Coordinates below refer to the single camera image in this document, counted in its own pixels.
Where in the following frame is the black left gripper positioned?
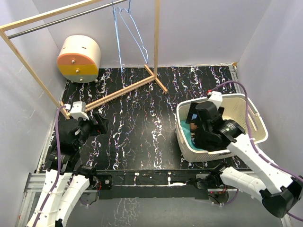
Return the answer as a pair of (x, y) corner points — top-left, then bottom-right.
(75, 111), (109, 149)

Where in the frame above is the teal t-shirt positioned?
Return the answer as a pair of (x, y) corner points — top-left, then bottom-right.
(180, 120), (203, 151)

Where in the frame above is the black printed t-shirt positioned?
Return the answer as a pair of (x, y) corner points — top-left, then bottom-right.
(190, 123), (226, 151)

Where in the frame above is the light blue wire hanger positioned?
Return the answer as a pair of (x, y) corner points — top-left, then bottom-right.
(117, 0), (149, 64)
(111, 0), (123, 74)

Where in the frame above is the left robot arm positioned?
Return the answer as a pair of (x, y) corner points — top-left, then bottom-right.
(27, 112), (109, 227)

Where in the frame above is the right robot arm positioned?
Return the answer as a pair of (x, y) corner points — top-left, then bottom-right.
(187, 101), (303, 218)

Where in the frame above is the white laundry basket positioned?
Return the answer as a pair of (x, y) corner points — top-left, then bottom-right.
(176, 93), (268, 162)

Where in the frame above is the round drawer cabinet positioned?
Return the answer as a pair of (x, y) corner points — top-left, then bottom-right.
(57, 35), (101, 83)

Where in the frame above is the metal hanging rod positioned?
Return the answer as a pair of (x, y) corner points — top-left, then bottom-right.
(8, 0), (127, 40)

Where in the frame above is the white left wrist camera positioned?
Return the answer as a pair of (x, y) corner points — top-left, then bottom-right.
(63, 101), (89, 121)

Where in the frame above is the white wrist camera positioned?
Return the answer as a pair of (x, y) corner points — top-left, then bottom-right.
(207, 91), (223, 109)
(63, 101), (89, 121)

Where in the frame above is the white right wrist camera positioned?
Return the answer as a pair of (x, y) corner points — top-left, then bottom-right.
(207, 91), (223, 109)

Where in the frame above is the wooden clothes rack frame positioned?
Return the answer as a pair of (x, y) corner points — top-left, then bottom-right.
(0, 0), (168, 120)

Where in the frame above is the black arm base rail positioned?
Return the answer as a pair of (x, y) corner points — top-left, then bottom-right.
(78, 169), (230, 201)

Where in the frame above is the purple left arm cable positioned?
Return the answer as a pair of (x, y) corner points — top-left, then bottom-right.
(30, 105), (71, 227)

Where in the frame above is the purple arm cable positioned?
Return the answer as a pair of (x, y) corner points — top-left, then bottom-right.
(30, 105), (71, 227)
(208, 80), (303, 222)

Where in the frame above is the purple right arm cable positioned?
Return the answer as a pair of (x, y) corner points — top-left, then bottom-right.
(208, 80), (303, 222)

